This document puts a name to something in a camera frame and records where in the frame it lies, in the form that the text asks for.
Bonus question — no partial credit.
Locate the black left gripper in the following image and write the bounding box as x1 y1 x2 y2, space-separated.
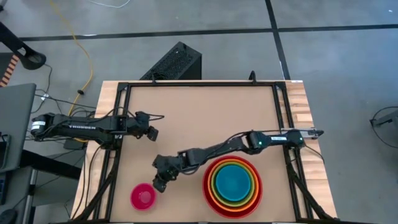
132 119 160 141

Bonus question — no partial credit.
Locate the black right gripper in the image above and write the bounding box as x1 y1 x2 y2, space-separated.
152 153 182 194

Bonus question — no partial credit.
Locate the yellow bowl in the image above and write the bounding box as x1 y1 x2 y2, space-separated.
210 160 257 208

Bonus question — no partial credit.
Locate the green bowl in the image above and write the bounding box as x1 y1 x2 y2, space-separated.
213 162 254 205

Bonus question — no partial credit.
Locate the blue bowl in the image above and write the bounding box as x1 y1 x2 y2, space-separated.
215 164 252 202

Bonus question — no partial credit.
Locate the orange bowl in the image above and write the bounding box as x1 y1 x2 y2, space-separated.
206 158 260 213

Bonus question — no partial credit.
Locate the stack of nested rainbow bowls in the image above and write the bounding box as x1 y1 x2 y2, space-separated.
201 155 263 220

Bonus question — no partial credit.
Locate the small pink bowl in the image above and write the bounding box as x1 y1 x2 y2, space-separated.
129 182 157 212

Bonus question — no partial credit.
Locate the tan table cover board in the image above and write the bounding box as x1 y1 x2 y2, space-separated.
110 85 296 223

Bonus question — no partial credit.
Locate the black computer tower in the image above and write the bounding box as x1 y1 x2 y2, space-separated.
139 41 203 81

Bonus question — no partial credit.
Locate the black power adapter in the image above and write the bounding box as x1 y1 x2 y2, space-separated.
63 138 88 151

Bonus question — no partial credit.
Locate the black desk crossbeam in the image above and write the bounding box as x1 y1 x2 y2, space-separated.
19 149 83 181

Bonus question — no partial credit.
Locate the grey desk panel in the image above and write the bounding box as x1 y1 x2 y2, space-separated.
0 83 37 174

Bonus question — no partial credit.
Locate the black floor stand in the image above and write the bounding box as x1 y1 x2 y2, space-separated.
0 21 47 71

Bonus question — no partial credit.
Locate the orange black striped strip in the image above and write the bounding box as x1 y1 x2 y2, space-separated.
0 54 20 88

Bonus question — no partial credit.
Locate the grey stand base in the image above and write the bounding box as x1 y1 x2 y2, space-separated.
371 109 398 127

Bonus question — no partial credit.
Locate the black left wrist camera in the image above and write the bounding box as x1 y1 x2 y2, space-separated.
136 111 151 123

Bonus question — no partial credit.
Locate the black aluminium table frame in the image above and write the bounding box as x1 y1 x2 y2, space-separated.
71 79 338 224

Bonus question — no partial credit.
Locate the yellow cable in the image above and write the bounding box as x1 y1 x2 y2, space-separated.
49 0 95 144

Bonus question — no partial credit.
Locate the black thin cable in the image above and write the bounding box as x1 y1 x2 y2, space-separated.
30 63 98 114

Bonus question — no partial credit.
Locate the white cable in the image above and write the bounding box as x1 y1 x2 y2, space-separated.
88 0 131 9

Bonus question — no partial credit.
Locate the black cable loop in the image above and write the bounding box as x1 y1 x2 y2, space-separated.
369 105 398 149

